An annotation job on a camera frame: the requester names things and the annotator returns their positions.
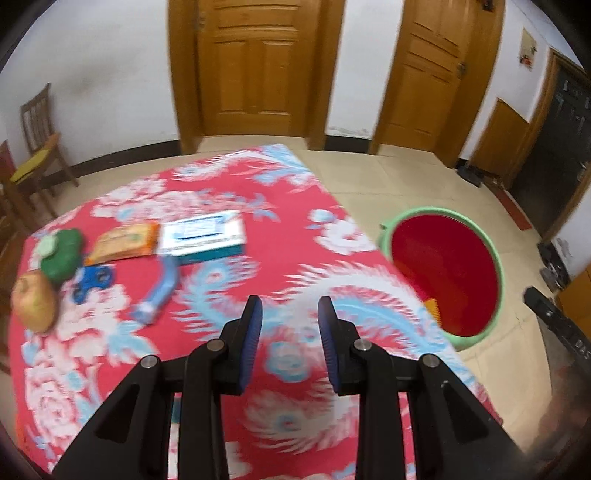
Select blue tube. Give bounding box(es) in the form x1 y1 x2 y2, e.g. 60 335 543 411
129 254 179 326

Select yellow seat cushion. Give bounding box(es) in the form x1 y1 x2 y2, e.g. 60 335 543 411
10 145 58 182

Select orange snack packet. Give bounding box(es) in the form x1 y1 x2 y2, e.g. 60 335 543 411
85 222 160 266

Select red yellow apple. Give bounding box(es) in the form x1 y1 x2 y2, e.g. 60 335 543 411
11 271 58 334

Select wooden panel door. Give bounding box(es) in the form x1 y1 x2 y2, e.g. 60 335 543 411
369 0 507 168
168 0 346 154

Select red doormat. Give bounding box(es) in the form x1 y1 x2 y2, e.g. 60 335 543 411
494 187 533 232

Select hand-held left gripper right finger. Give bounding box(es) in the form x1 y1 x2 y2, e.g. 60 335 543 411
318 295 527 480

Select red basin with green rim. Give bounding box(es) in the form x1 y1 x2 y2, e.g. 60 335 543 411
379 207 506 350

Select red floral tablecloth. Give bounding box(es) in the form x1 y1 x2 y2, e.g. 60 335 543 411
7 143 504 480

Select wooden chair with cushion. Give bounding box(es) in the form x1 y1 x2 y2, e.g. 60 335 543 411
9 83 80 217

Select wall meter box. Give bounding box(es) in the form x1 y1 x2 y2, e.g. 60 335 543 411
517 28 541 71

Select blue fidget spinner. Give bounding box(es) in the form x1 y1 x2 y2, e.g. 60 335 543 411
71 265 118 303

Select dark shoes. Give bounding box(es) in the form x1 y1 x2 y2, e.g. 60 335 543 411
457 164 484 186

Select green toy vegetable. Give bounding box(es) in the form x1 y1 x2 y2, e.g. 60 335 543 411
36 228 86 283

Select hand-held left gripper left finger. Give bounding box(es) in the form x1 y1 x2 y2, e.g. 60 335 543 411
53 295 264 480

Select blue and white box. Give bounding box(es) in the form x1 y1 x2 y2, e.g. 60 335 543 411
157 210 247 267

